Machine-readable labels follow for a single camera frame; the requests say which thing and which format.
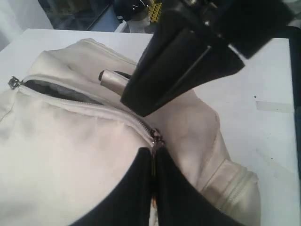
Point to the cream canvas duffel bag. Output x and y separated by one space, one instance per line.
70 101

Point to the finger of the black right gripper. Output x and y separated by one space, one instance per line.
162 77

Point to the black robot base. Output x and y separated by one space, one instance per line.
127 9

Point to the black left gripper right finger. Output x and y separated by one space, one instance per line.
229 194

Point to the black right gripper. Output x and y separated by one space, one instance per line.
247 25

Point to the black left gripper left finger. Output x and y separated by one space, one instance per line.
75 188

